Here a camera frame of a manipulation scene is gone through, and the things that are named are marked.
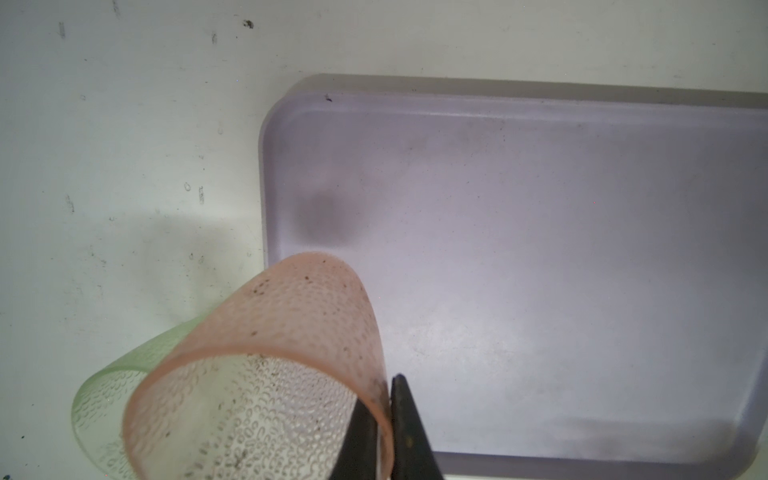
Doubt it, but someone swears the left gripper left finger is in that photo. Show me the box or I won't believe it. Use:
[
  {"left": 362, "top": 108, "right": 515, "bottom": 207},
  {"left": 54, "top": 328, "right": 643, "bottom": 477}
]
[{"left": 328, "top": 400, "right": 378, "bottom": 480}]

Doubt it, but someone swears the pink textured cup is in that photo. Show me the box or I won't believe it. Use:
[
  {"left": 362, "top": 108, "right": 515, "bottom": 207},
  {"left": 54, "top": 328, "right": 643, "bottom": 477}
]
[{"left": 122, "top": 252, "right": 394, "bottom": 479}]

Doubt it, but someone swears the lilac plastic tray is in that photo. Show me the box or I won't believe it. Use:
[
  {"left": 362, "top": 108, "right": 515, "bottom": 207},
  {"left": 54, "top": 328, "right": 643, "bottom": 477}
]
[{"left": 260, "top": 75, "right": 767, "bottom": 479}]

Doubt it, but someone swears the green textured cup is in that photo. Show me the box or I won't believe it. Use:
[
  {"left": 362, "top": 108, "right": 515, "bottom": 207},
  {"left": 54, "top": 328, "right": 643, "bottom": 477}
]
[{"left": 71, "top": 315, "right": 206, "bottom": 479}]

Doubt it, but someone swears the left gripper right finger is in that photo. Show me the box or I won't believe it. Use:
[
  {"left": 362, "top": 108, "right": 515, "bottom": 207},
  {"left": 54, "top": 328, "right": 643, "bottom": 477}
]
[{"left": 391, "top": 374, "right": 444, "bottom": 480}]

